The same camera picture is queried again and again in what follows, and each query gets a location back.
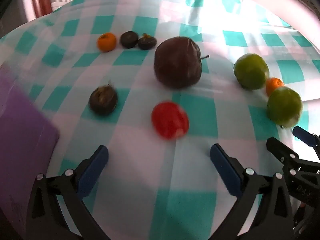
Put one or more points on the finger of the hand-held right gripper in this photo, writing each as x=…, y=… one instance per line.
x=305, y=136
x=281, y=152

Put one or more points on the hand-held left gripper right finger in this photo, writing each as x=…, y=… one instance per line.
x=225, y=171

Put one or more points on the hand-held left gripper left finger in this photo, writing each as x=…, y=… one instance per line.
x=93, y=171

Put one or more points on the water chestnut with yellow sprout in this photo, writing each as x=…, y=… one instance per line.
x=147, y=42

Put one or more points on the green lime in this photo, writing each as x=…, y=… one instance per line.
x=251, y=71
x=284, y=110

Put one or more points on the small orange tangerine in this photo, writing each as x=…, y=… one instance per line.
x=106, y=42
x=273, y=85

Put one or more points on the hairy dark water chestnut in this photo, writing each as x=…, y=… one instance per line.
x=103, y=100

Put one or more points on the red tomato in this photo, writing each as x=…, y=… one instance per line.
x=170, y=123

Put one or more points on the purple board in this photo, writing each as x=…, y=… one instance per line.
x=22, y=142

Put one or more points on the teal white checkered tablecloth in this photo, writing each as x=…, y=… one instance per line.
x=140, y=80

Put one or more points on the large dark red apple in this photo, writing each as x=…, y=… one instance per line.
x=178, y=62

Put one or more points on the grey refrigerator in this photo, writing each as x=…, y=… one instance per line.
x=17, y=12

